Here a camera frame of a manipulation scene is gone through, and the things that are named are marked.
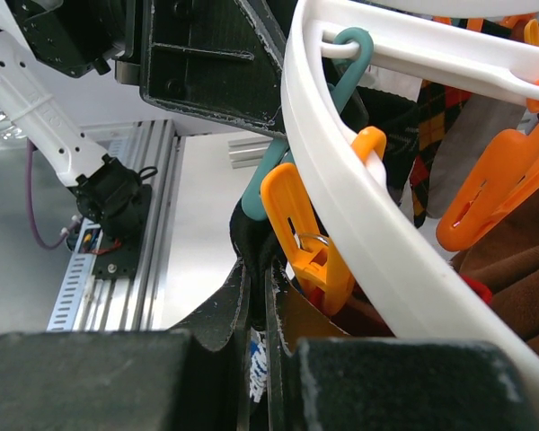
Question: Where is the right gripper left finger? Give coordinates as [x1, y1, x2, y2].
[0, 261, 250, 430]

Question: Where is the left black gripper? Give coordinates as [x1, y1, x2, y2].
[8, 0, 292, 137]

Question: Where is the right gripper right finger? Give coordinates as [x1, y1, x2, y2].
[265, 265, 539, 430]

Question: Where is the teal clothes peg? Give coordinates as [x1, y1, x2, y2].
[241, 24, 375, 222]

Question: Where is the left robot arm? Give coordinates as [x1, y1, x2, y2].
[0, 1, 296, 239]

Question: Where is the white round clip hanger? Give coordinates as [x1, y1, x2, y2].
[280, 0, 539, 374]

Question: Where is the yellow clothes peg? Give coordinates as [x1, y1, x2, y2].
[260, 126, 387, 315]

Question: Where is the argyle red yellow sock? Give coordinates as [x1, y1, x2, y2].
[410, 81, 472, 228]

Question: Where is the brown sock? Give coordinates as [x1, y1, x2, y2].
[331, 197, 539, 374]

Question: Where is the grey sock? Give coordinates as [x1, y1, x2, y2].
[427, 95, 526, 219]

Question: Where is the orange clothes peg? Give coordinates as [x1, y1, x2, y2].
[437, 99, 539, 251]

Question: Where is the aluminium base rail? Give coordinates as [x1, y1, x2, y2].
[47, 119, 181, 332]

